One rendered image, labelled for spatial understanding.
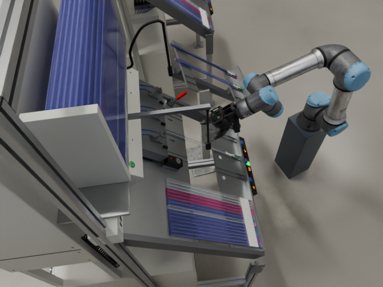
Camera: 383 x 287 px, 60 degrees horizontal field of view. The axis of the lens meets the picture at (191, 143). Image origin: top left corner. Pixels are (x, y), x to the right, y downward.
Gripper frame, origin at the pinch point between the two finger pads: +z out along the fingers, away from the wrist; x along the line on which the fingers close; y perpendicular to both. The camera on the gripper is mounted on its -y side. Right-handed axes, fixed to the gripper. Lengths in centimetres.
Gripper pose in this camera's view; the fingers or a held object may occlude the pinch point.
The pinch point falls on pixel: (204, 132)
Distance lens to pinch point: 147.4
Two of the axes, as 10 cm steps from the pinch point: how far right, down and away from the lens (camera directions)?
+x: 1.2, 8.4, -5.3
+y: -6.1, -3.6, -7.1
